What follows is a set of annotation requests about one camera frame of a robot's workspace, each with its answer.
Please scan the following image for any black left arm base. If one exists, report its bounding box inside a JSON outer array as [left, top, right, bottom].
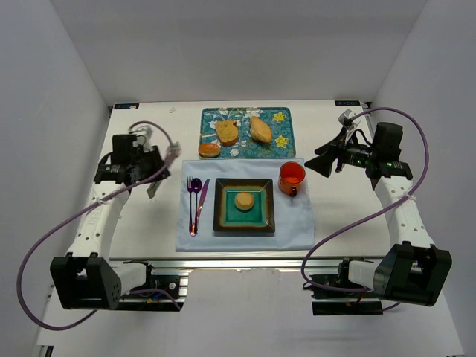
[[117, 262, 190, 312]]

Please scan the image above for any teal floral tray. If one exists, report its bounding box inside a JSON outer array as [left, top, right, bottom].
[[199, 107, 296, 158]]

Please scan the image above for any blue right corner label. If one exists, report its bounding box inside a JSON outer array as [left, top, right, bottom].
[[334, 100, 361, 106]]

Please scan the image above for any blue corner label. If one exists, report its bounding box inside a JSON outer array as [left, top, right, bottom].
[[114, 103, 139, 110], [334, 100, 361, 106]]

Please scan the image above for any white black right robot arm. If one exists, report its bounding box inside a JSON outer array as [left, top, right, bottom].
[[304, 122, 452, 306]]

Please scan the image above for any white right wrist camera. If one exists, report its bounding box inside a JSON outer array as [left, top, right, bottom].
[[338, 109, 356, 134]]

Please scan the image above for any light blue cloth placemat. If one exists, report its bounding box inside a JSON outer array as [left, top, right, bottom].
[[176, 158, 315, 252]]

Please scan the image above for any aluminium right frame rail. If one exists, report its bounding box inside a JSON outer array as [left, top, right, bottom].
[[361, 102, 376, 138]]

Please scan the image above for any orange mug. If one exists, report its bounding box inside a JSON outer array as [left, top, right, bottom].
[[278, 161, 306, 198]]

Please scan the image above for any purple fork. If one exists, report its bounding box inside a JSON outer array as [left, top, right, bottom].
[[187, 176, 194, 236]]

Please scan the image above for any small round bread roll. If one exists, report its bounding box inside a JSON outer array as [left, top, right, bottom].
[[234, 192, 255, 210]]

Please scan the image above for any purple knife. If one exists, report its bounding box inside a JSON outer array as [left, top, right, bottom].
[[194, 178, 210, 234]]

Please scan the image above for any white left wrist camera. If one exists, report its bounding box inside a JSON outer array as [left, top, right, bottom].
[[128, 124, 152, 145]]

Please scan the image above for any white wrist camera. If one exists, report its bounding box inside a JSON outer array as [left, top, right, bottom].
[[338, 109, 356, 134], [128, 124, 152, 145]]

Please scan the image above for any brown bread slice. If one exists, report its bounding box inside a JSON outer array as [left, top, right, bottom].
[[215, 120, 239, 147]]

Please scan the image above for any triangular bread piece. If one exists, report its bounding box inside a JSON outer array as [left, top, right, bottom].
[[250, 116, 272, 144]]

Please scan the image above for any purple spoon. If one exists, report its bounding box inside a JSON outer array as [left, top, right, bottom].
[[192, 177, 202, 228]]

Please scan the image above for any glazed bun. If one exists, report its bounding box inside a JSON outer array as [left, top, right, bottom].
[[198, 143, 221, 158]]

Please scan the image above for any aluminium frame rail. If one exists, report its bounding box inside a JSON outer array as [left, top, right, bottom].
[[361, 102, 376, 138], [107, 254, 391, 271]]

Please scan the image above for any blue left corner label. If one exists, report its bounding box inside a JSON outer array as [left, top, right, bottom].
[[114, 103, 139, 110]]

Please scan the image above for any black teal square plate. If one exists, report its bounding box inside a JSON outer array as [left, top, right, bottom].
[[213, 178, 275, 234]]

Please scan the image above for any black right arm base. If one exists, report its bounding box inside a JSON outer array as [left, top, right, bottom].
[[303, 282, 383, 316]]

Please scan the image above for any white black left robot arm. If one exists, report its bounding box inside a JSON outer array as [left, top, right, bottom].
[[50, 126, 170, 310]]

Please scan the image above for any aluminium front frame rail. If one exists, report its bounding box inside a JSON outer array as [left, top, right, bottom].
[[107, 254, 391, 271]]

